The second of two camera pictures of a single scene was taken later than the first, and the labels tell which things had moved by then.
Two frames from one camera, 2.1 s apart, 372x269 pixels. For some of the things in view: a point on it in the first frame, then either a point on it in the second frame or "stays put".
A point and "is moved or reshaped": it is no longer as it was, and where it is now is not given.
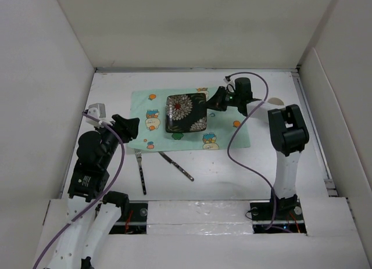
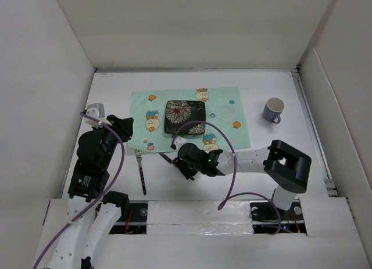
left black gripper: [128, 128] stays put
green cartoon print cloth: [149, 107] stays put
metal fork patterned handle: [139, 156] stays put
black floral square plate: [186, 113] is moved or reshaped
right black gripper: [216, 101] -> [181, 164]
